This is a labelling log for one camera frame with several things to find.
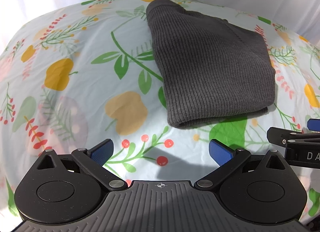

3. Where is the dark grey ribbed knit sweater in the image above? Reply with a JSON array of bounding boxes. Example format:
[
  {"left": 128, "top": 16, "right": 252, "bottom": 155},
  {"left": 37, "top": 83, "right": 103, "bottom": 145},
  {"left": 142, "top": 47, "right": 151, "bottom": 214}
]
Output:
[{"left": 146, "top": 0, "right": 276, "bottom": 128}]

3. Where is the floral print bed sheet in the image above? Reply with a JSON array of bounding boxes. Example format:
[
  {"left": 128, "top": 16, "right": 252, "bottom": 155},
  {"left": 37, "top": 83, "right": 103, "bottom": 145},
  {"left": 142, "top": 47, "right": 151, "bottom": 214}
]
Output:
[{"left": 1, "top": 0, "right": 319, "bottom": 231}]

